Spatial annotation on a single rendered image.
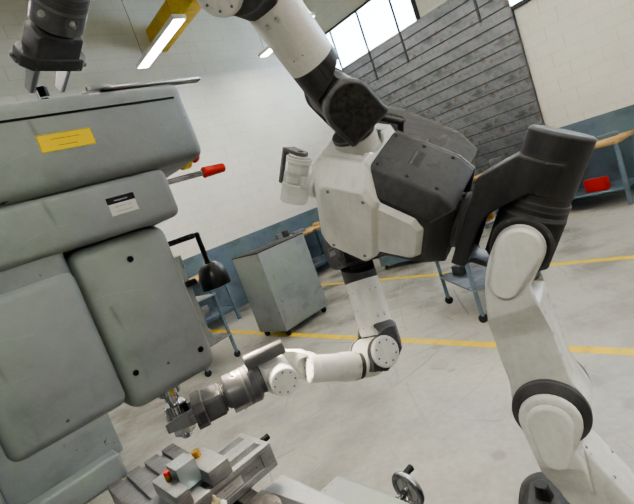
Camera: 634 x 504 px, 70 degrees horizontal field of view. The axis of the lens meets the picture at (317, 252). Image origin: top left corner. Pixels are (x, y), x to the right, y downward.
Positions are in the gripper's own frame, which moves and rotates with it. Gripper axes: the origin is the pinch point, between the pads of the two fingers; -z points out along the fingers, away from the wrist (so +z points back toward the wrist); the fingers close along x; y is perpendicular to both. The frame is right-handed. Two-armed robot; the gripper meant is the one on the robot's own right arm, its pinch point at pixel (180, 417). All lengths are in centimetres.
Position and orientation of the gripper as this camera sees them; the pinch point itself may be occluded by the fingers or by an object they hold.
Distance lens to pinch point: 108.2
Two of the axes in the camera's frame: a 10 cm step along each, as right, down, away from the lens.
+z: 8.8, -3.7, 2.9
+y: 3.4, 9.3, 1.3
